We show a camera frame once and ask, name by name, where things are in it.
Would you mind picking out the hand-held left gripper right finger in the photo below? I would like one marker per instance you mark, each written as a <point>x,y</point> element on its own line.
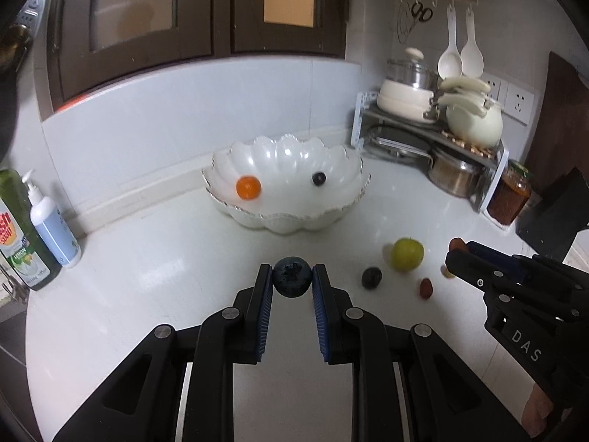
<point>320,317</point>

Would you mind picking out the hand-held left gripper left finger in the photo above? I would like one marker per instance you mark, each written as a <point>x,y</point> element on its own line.
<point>264,313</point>

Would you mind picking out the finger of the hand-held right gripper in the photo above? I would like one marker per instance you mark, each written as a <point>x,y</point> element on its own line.
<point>497,258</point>
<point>464,267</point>

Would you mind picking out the brown longan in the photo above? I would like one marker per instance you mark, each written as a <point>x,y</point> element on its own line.
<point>446,272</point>

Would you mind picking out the blueberry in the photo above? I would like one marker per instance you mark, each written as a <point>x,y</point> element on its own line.
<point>292,276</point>

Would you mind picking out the white scalloped bowl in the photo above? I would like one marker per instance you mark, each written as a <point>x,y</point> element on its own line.
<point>285,218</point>

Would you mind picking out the orange tangerine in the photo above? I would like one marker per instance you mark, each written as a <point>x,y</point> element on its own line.
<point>248,188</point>

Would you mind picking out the person's right hand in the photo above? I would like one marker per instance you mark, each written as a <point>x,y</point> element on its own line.
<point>537,409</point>

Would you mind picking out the green apple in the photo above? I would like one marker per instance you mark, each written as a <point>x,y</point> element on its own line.
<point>407,254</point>

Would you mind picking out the glass jar of red sauce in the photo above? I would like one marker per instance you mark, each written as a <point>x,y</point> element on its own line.
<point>508,198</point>

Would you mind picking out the black knife block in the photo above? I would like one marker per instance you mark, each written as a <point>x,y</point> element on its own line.
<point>557,221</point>

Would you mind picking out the white grey shelf rack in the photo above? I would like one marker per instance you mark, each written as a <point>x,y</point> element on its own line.
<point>494,179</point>

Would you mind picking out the wooden trivet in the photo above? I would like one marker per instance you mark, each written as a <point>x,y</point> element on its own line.
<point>478,149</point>

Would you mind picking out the cream round pot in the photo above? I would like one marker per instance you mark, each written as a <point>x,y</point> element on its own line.
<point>474,124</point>

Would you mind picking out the glass pot lid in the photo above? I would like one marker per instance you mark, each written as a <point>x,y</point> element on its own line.
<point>395,140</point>

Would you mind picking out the dark wooden cutting board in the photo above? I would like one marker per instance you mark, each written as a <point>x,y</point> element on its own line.
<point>561,124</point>

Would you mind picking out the steel pot with glass lid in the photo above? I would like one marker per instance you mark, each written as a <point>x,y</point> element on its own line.
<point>409,73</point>

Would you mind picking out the white rice spoon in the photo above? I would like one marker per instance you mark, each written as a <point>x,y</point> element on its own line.
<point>448,62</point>
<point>471,55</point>

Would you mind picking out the white pump bottle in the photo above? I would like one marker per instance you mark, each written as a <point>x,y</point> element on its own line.
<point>53,235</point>

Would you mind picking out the green dish soap bottle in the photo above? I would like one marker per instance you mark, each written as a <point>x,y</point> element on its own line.
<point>23,258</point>

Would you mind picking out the steel sink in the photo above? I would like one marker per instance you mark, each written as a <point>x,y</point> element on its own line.
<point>11,331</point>

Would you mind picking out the black scissors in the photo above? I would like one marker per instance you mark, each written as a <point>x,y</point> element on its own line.
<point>421,11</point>

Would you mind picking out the brass ladle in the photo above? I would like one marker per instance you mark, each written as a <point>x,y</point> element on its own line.
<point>14,43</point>

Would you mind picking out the perforated steel steamer plate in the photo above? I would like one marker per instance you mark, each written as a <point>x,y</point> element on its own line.
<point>34,14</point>

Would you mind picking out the white wall socket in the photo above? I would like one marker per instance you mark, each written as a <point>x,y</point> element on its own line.
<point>494,84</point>
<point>520,101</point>

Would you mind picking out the dark wooden window frame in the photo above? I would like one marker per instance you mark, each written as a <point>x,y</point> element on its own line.
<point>221,9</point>

